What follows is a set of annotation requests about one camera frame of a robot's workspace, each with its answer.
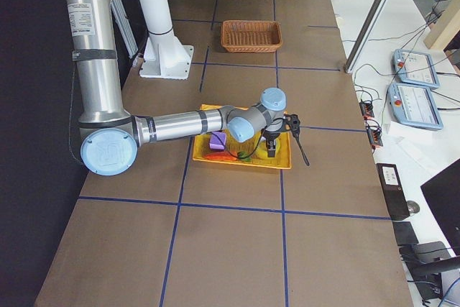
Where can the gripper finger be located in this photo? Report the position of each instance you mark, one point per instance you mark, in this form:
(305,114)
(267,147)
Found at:
(271,148)

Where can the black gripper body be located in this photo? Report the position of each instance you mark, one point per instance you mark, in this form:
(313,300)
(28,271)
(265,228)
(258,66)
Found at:
(271,137)

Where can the yellow tape roll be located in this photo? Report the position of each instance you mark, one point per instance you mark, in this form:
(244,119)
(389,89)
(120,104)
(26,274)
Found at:
(262,153)

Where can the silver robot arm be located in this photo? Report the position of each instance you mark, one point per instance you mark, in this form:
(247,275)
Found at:
(111,136)

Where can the yellow plastic basket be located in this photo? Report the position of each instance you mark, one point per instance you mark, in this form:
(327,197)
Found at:
(280,161)

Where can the brown wicker basket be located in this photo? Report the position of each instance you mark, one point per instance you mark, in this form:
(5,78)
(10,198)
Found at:
(251,36)

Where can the orange toy carrot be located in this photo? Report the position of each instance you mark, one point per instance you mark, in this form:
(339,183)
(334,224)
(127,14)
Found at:
(225,156)

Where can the purple foam block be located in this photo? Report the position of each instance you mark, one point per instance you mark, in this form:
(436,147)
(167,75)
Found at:
(217,141)

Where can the orange power strip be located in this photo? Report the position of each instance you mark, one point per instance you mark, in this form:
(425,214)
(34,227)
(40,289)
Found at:
(366,108)
(374,134)

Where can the white mounting column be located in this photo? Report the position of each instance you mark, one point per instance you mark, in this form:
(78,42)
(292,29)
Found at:
(164,55)

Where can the black rectangular box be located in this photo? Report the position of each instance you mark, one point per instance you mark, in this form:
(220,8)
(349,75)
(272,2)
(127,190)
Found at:
(393,191)

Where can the lower teach pendant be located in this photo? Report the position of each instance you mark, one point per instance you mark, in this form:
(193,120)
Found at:
(414,106)

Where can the teach pendant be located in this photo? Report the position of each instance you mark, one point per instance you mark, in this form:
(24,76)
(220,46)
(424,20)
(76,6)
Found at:
(414,106)
(415,68)

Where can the upper teach pendant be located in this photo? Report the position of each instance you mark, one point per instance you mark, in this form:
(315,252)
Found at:
(415,68)

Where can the black monitor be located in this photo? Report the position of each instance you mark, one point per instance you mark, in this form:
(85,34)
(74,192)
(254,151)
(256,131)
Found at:
(442,196)

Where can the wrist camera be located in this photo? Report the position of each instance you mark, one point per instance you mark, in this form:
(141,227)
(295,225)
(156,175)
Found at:
(293,123)

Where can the aluminium frame post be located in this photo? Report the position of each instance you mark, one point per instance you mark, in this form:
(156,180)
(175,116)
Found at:
(364,34)

